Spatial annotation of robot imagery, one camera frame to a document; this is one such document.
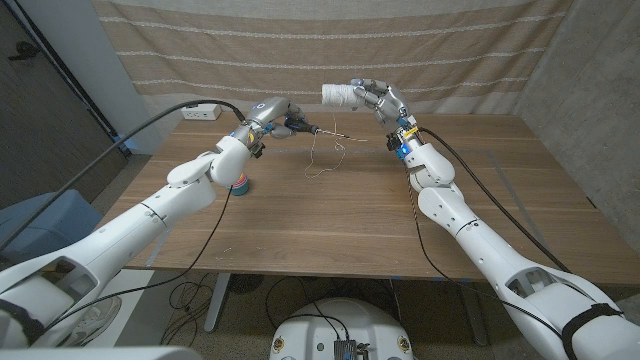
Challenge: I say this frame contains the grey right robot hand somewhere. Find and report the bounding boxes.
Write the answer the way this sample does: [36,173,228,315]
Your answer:
[349,77,419,139]

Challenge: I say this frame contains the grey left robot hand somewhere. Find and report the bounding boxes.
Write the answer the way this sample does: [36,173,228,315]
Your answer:
[232,96,308,151]

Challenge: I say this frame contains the blue black handled screwdriver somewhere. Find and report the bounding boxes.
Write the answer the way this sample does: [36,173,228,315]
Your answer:
[283,115,349,139]

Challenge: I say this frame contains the white string spool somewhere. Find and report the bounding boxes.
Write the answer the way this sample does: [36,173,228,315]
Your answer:
[321,83,362,109]

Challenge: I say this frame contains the white string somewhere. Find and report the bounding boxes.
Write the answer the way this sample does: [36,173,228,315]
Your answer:
[303,104,369,180]

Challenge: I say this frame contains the white power strip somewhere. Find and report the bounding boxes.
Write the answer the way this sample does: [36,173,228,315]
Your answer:
[180,102,223,122]

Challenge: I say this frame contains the beige striped backdrop cloth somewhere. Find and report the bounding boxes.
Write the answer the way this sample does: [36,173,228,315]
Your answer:
[92,0,574,115]

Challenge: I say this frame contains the stacked colourful cups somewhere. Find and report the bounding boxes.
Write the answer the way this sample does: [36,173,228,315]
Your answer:
[229,172,250,197]

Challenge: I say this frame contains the small blue floor object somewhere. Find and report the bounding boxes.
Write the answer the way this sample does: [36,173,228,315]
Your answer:
[117,133,141,154]

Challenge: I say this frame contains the black round floor object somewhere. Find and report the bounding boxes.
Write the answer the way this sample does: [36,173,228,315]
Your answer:
[227,273,265,295]

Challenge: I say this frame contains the grey table leg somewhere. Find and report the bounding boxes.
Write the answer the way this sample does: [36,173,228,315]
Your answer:
[203,272,232,334]
[458,281,489,347]

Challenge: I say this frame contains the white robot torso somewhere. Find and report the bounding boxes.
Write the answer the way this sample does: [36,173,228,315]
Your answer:
[269,297,415,360]

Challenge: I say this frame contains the grey torso electronics module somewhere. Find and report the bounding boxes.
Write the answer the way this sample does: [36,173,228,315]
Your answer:
[333,339,371,360]

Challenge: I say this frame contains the blue upholstered seat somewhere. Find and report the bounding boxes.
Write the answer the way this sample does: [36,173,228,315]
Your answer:
[0,188,104,266]

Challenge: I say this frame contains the grey sneaker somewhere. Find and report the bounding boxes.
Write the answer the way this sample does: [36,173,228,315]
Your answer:
[74,295,123,346]

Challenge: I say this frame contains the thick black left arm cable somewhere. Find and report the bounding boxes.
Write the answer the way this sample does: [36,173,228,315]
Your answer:
[0,98,247,251]

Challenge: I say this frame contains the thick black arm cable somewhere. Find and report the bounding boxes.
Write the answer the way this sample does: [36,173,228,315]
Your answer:
[0,98,247,251]
[417,126,571,274]

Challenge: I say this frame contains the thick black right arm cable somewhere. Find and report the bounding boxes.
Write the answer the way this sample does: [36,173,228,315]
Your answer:
[417,126,571,274]

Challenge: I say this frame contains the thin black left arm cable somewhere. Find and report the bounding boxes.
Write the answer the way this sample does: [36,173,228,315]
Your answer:
[42,187,234,331]

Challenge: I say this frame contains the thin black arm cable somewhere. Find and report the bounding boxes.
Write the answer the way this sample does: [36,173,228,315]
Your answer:
[42,187,234,331]
[404,164,564,339]

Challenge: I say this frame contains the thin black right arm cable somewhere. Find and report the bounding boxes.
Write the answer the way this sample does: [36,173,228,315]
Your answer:
[404,164,564,339]

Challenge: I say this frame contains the black torso cable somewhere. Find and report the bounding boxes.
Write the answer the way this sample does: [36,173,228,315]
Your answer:
[264,277,351,342]

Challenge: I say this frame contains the black floor cable bundle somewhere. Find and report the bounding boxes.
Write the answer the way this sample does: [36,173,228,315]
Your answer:
[160,272,226,346]

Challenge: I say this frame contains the black door handle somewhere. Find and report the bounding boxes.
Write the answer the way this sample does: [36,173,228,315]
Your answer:
[7,41,41,62]

